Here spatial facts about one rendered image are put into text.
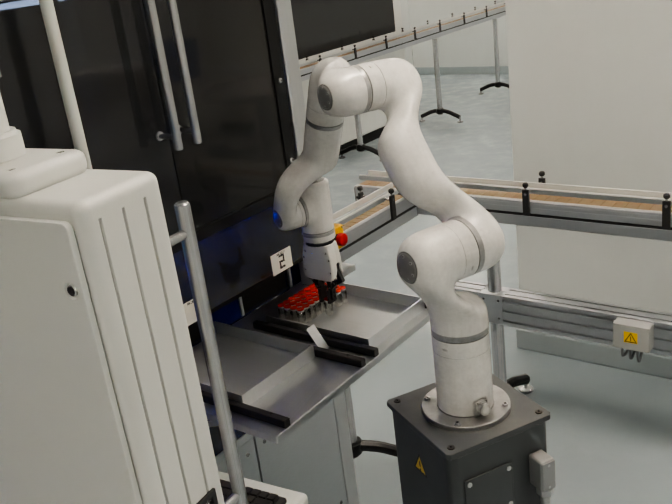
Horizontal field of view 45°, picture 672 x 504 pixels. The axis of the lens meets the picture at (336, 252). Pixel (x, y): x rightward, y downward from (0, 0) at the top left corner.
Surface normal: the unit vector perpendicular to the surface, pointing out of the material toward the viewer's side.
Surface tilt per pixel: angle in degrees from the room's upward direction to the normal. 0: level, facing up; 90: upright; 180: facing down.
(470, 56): 90
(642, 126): 90
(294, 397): 0
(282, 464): 90
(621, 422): 0
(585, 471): 0
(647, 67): 90
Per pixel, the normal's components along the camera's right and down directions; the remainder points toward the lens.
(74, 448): -0.49, 0.36
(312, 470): 0.80, 0.12
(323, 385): -0.12, -0.93
